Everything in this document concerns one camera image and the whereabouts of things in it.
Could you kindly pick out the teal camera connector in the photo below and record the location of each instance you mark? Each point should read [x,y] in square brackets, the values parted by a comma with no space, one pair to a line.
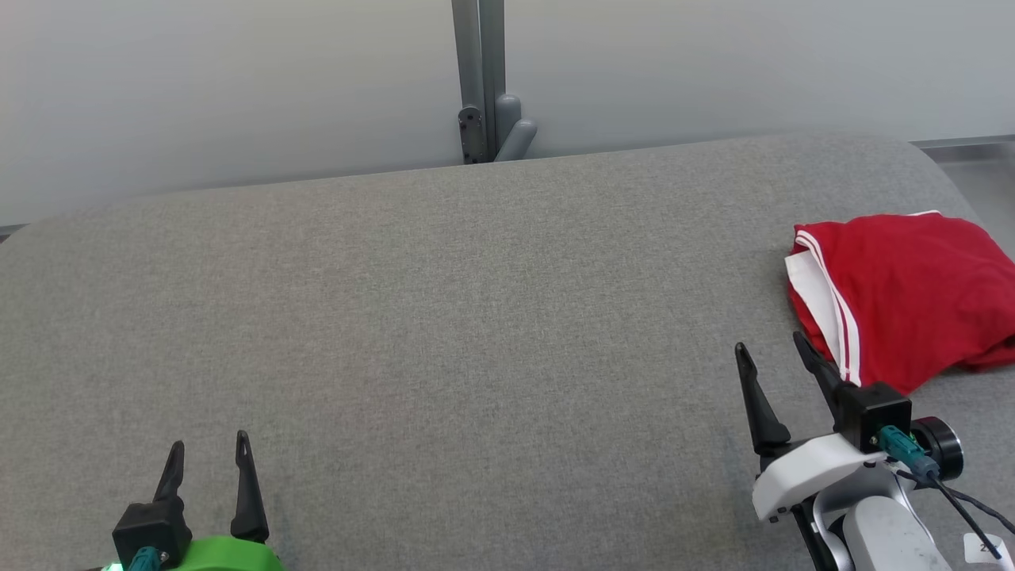
[145,559]
[908,452]

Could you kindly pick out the dark grey hinge plate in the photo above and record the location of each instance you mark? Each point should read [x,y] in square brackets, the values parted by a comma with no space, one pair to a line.
[472,136]

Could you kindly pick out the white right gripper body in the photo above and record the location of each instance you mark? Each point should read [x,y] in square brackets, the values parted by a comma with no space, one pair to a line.
[809,472]

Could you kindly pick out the grey partition base rail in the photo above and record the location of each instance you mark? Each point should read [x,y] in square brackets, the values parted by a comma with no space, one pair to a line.
[12,231]
[975,145]

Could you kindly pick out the teal left camera connector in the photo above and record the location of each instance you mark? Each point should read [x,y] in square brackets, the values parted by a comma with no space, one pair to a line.
[145,559]

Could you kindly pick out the grey upright cylinder peg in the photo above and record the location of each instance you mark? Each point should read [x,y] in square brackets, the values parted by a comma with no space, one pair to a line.
[507,115]

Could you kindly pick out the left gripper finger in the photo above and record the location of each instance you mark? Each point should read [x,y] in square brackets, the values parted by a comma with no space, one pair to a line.
[248,500]
[173,476]

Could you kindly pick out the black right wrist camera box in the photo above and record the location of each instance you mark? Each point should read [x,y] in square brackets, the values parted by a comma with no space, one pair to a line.
[872,412]

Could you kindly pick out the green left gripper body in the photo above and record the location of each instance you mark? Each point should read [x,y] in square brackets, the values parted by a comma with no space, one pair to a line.
[230,557]

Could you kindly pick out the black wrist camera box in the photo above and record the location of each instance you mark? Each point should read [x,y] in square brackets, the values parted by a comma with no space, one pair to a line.
[155,527]
[872,412]

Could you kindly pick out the grey slanted cylinder peg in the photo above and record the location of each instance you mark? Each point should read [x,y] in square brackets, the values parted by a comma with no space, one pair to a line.
[519,141]

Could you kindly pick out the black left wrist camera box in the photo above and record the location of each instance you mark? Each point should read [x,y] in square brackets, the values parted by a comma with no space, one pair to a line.
[155,527]

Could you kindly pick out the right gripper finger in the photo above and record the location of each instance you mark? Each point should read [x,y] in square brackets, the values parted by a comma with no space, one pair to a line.
[821,373]
[761,412]

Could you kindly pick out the teal right camera connector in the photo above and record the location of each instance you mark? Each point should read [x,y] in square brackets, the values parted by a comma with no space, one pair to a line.
[908,452]

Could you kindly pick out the red basketball jersey white sleeves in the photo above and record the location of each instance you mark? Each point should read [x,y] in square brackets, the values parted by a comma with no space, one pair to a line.
[912,293]

